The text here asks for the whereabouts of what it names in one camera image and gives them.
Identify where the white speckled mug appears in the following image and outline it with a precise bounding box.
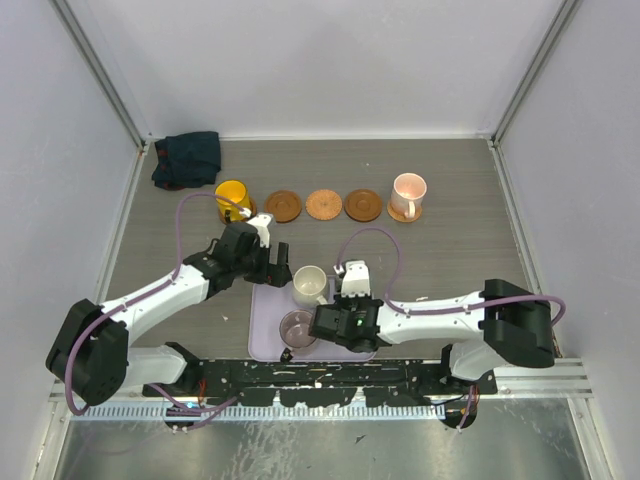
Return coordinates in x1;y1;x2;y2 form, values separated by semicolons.
292;265;329;308

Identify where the brown wooden coaster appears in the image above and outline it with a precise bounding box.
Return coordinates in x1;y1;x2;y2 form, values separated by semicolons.
264;190;302;223
217;198;257;224
344;189;382;223

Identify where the woven rattan coaster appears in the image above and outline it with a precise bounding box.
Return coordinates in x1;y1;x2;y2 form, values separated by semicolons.
387;203;423;223
305;189;343;221

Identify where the yellow mug black outside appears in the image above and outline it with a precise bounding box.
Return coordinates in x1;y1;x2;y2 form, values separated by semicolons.
215;180;251;217

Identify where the pink mug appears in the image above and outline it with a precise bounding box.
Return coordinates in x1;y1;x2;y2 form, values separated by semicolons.
389;173;428;218

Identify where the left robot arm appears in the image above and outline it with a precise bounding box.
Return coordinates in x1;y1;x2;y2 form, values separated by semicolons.
45;213;292;415

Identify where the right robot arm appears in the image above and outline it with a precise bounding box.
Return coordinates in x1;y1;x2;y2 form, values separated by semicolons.
309;279;565;394

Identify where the lilac mug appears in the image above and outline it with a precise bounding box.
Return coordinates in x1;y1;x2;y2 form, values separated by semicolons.
279;310;318;362

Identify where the dark folded cloth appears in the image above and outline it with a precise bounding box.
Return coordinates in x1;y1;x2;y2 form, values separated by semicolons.
152;131;222;191

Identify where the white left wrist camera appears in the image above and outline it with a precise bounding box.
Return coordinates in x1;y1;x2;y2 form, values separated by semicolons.
244;212;274;248

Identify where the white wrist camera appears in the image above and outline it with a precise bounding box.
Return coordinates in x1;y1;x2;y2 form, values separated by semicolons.
334;260;371;298
244;212;274;248

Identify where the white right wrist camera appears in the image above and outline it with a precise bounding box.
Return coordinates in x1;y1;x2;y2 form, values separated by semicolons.
334;260;371;298

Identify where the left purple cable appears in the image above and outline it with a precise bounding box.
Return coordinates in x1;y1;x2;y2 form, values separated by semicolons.
64;192;254;436

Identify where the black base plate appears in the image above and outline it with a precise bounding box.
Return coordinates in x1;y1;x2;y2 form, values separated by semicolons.
162;360;473;408

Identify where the aluminium frame rail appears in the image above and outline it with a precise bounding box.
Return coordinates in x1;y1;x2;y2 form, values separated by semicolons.
48;357;594;401

